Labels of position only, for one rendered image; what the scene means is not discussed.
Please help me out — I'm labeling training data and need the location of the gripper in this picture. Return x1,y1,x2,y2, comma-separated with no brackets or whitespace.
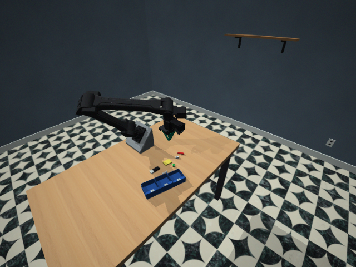
159,118,176,141

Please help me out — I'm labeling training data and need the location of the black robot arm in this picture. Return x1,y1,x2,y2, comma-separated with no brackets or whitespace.
75,91,186,143

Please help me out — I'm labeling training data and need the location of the yellow sticky note pad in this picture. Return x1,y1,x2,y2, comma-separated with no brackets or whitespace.
163,159,172,166

